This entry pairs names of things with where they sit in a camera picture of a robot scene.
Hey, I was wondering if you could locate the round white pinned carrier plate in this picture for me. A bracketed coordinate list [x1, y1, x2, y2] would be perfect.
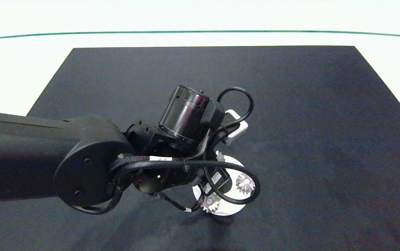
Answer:
[192, 153, 256, 216]

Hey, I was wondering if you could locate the dark rectangular work mat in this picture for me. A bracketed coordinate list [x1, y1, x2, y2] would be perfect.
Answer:
[0, 46, 400, 251]

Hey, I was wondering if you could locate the white boxy wrist camera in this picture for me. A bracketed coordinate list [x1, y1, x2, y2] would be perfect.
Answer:
[222, 109, 249, 146]

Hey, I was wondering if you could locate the black camera cable loop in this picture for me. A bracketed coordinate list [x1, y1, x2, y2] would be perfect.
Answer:
[216, 86, 255, 140]

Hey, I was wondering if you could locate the long black cable loop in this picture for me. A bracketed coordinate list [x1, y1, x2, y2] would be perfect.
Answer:
[111, 160, 261, 205]

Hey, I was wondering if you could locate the braided black cable with tag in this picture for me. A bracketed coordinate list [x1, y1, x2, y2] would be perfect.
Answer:
[109, 129, 212, 173]

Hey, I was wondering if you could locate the thin black cable with tag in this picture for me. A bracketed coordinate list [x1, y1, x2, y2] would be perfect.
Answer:
[149, 192, 202, 213]

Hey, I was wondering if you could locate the short black elbow cable loop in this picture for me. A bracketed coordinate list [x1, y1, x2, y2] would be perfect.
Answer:
[70, 187, 124, 215]

